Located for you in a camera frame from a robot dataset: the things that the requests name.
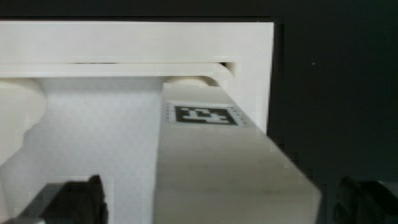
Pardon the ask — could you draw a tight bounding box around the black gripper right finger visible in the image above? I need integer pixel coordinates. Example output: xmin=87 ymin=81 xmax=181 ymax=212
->
xmin=332 ymin=177 xmax=398 ymax=224

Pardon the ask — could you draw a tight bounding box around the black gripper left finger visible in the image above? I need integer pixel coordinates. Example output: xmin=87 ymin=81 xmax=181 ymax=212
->
xmin=7 ymin=175 xmax=108 ymax=224

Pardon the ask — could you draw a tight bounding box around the white desk leg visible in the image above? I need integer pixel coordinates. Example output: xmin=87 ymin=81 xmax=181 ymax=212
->
xmin=152 ymin=81 xmax=321 ymax=224
xmin=0 ymin=78 xmax=46 ymax=165

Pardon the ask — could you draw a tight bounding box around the white desk top tray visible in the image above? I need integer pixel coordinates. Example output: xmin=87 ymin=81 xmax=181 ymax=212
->
xmin=0 ymin=21 xmax=275 ymax=224

